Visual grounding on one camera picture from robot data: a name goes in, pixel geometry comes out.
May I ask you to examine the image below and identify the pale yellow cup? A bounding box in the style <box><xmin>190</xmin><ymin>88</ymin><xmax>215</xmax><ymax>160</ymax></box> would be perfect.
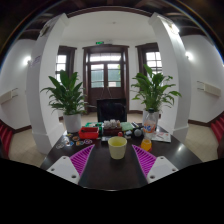
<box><xmin>107</xmin><ymin>135</ymin><xmax>128</xmax><ymax>160</ymax></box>

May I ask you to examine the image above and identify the green folded cloth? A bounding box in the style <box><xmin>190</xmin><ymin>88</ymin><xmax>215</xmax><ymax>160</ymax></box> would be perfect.
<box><xmin>120</xmin><ymin>121</ymin><xmax>135</xmax><ymax>132</ymax></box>

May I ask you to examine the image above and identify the small black box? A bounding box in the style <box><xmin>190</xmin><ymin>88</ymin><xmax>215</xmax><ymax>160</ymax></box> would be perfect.
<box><xmin>100</xmin><ymin>135</ymin><xmax>113</xmax><ymax>143</ymax></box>

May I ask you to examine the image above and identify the black chair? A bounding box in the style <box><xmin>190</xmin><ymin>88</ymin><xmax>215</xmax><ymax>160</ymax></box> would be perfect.
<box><xmin>96</xmin><ymin>97</ymin><xmax>128</xmax><ymax>123</ymax></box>

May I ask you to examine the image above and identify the dark-framed window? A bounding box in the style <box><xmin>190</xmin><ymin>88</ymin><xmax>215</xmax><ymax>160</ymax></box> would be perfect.
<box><xmin>135</xmin><ymin>42</ymin><xmax>163</xmax><ymax>76</ymax></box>
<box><xmin>54</xmin><ymin>45</ymin><xmax>78</xmax><ymax>83</ymax></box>

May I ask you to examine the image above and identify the clear orange-labelled drink bottle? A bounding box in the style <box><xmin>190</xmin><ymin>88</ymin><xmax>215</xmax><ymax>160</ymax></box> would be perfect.
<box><xmin>140</xmin><ymin>108</ymin><xmax>158</xmax><ymax>153</ymax></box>

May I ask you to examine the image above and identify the green flat box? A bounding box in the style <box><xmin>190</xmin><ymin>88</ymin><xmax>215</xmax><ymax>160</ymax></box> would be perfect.
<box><xmin>84</xmin><ymin>121</ymin><xmax>104</xmax><ymax>129</ymax></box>

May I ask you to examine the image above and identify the broad potted plant, white pot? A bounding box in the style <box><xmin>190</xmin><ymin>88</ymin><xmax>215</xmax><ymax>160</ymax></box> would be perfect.
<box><xmin>40</xmin><ymin>69</ymin><xmax>90</xmax><ymax>134</ymax></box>

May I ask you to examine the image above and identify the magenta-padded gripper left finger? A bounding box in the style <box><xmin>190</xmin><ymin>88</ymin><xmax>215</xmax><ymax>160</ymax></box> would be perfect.
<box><xmin>46</xmin><ymin>143</ymin><xmax>96</xmax><ymax>188</ymax></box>

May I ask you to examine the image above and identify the glowing wall lamp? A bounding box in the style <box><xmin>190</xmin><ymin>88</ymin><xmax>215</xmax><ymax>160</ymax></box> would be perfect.
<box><xmin>184</xmin><ymin>50</ymin><xmax>195</xmax><ymax>62</ymax></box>
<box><xmin>22</xmin><ymin>54</ymin><xmax>33</xmax><ymax>66</ymax></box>

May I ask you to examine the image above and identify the brown tray of small cups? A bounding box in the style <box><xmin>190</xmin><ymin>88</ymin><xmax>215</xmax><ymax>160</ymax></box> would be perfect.
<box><xmin>102</xmin><ymin>118</ymin><xmax>123</xmax><ymax>136</ymax></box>

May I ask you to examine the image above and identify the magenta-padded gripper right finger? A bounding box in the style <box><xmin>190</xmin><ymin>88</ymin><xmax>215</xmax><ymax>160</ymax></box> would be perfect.
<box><xmin>131</xmin><ymin>143</ymin><xmax>179</xmax><ymax>188</ymax></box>

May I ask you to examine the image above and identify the tall potted plant, white pot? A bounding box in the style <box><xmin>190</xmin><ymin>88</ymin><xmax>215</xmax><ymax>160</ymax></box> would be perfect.
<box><xmin>130</xmin><ymin>64</ymin><xmax>183</xmax><ymax>125</ymax></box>

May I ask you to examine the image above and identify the white printed booklet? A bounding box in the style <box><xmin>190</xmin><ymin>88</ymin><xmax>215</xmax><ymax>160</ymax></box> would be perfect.
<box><xmin>153</xmin><ymin>130</ymin><xmax>172</xmax><ymax>144</ymax></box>

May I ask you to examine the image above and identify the red carpeted staircase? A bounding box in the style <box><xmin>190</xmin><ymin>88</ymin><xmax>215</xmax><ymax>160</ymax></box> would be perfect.
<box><xmin>209</xmin><ymin>114</ymin><xmax>224</xmax><ymax>145</ymax></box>
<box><xmin>0</xmin><ymin>119</ymin><xmax>14</xmax><ymax>158</ymax></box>

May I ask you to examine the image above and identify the red plastic box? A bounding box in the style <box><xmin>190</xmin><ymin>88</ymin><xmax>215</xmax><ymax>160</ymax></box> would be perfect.
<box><xmin>78</xmin><ymin>125</ymin><xmax>100</xmax><ymax>140</ymax></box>

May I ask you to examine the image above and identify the grey ball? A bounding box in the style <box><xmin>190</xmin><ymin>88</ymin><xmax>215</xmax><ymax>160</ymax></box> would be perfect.
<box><xmin>133</xmin><ymin>128</ymin><xmax>144</xmax><ymax>139</ymax></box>

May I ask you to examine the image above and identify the dark wooden double door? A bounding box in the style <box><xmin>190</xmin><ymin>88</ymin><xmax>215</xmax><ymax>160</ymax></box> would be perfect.
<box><xmin>82</xmin><ymin>44</ymin><xmax>130</xmax><ymax>113</ymax></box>

